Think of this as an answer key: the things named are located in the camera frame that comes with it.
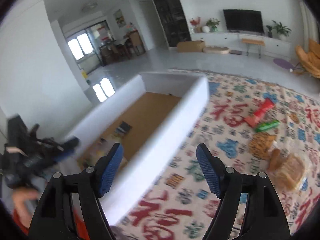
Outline snickers chocolate bar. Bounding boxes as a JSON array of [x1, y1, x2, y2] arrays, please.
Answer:
[[114, 121, 132, 138]]

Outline yellow packaged cake snack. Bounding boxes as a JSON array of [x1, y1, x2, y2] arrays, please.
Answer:
[[84, 138, 117, 167]]

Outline person's hand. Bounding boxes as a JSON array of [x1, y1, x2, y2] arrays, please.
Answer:
[[12, 188, 39, 219]]

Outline bagged toast bread loaf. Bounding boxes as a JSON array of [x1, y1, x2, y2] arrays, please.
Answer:
[[267, 139, 311, 192]]

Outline green snack packet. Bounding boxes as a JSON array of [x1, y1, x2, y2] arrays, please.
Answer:
[[254, 120, 280, 132]]

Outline patterned woven table cloth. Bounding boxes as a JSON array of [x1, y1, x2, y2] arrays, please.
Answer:
[[116, 72, 319, 239]]

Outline white storage box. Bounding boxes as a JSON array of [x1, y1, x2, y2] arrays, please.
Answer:
[[62, 72, 209, 225]]

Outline red snack packet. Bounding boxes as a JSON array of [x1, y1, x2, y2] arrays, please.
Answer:
[[244, 98, 274, 128]]

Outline purple round mat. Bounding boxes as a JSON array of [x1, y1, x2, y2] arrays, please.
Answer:
[[273, 58, 293, 70]]

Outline orange lounge chair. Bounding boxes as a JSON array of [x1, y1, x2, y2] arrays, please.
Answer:
[[295, 38, 320, 79]]

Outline white tv cabinet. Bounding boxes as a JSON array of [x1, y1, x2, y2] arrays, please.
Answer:
[[190, 32, 293, 60]]

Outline cardboard box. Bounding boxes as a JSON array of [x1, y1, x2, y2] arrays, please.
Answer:
[[177, 41, 206, 53]]

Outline black bookshelf cabinet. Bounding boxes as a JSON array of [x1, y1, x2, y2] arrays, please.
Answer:
[[153, 0, 191, 47]]

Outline small wooden bench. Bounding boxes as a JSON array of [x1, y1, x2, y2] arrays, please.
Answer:
[[241, 38, 266, 59]]

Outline red flower vase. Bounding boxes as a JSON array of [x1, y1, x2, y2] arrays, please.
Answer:
[[189, 17, 201, 33]]

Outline small potted plant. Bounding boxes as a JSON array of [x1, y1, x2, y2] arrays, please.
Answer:
[[266, 25, 273, 38]]

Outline large potted green plant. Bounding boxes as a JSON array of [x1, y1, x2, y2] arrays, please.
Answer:
[[272, 20, 292, 41]]

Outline green plant white pot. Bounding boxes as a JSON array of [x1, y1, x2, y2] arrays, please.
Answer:
[[202, 18, 220, 33]]

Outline black television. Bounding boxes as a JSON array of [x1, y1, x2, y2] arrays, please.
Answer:
[[223, 9, 264, 34]]

